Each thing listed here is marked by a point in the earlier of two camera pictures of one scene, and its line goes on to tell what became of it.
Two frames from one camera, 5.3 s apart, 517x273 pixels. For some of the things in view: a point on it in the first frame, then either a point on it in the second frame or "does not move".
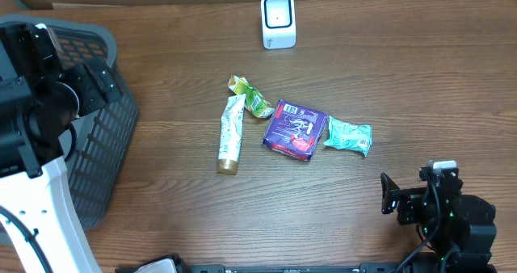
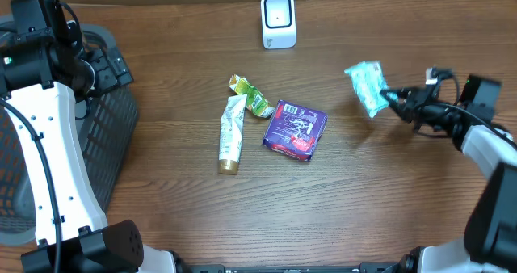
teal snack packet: [343, 136] → [368, 80]
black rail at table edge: [363, 268] does not move
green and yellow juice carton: [254, 102] does not move
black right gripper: [410, 200] → [416, 99]
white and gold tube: [230, 132] does not move
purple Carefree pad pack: [295, 130] does not move
